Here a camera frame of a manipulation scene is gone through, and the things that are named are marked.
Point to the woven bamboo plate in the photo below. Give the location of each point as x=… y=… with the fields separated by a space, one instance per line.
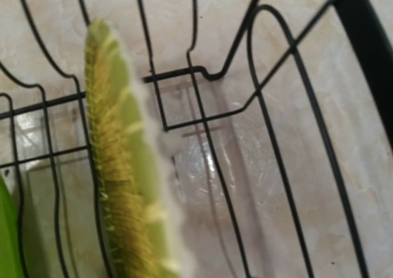
x=143 y=221

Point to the black wire dish rack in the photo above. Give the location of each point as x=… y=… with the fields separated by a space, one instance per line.
x=253 y=175

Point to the green plastic plate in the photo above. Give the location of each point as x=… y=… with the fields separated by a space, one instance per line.
x=11 y=266

